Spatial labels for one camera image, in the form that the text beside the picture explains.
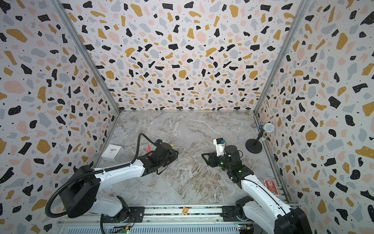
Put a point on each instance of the black microphone stand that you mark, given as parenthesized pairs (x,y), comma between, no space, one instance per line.
(253,145)

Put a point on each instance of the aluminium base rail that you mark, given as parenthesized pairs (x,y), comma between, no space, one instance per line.
(164,219)

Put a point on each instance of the red card box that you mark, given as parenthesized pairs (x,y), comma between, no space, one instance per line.
(270,184)

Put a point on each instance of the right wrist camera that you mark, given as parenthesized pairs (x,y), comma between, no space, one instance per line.
(220,145)

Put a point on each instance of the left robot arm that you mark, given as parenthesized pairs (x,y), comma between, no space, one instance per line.
(80,194)

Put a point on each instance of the white small box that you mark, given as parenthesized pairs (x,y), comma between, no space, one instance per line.
(112,153)

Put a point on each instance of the blue microphone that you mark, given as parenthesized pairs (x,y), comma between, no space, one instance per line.
(268,127)

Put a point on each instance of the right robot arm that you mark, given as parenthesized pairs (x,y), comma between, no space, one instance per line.
(261,206)

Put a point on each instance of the orange tag on rail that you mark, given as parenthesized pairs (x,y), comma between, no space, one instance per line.
(185,211)

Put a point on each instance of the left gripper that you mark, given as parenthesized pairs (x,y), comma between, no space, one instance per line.
(174,154)

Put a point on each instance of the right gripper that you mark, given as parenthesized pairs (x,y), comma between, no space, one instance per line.
(213,156)

